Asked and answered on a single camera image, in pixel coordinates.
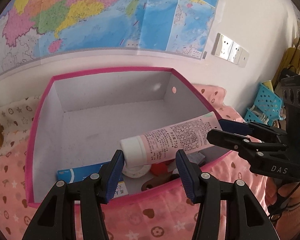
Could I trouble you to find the colourful wall map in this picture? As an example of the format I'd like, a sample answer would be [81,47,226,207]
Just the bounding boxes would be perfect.
[0,0,219,75]

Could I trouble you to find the pink right sleeve forearm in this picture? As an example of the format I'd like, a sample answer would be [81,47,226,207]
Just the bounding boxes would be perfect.
[270,172,300,240]

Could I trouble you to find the yellow hanging garment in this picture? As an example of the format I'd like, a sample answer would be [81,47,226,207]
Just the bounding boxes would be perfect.
[271,48,300,88]

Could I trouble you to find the pink patterned tablecloth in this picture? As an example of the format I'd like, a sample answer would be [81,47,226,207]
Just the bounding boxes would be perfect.
[0,84,278,240]

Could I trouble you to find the pink cardboard storage box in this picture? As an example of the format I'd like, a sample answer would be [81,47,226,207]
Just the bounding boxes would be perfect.
[24,66,232,209]

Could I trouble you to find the person's right hand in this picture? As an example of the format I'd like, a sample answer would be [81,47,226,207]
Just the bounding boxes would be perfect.
[264,178,300,206]

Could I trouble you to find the red small object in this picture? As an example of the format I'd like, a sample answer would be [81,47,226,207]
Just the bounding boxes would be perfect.
[150,160,173,176]

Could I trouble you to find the white wall socket plate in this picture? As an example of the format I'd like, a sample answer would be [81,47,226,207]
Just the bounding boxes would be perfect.
[211,33,250,68]

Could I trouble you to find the pink cream tube white cap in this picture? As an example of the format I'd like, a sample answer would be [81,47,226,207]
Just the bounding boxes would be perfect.
[120,112,222,168]

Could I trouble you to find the white round lid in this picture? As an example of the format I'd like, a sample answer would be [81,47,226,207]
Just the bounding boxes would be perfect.
[122,165,151,179]

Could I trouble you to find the blue perforated plastic basket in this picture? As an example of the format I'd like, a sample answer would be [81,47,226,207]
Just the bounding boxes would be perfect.
[244,83,285,126]

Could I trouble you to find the brown small object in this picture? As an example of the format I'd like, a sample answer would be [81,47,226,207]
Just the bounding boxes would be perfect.
[141,172,180,191]

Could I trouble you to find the dark blue medicine box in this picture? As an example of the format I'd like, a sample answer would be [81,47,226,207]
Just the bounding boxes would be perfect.
[56,161,129,197]

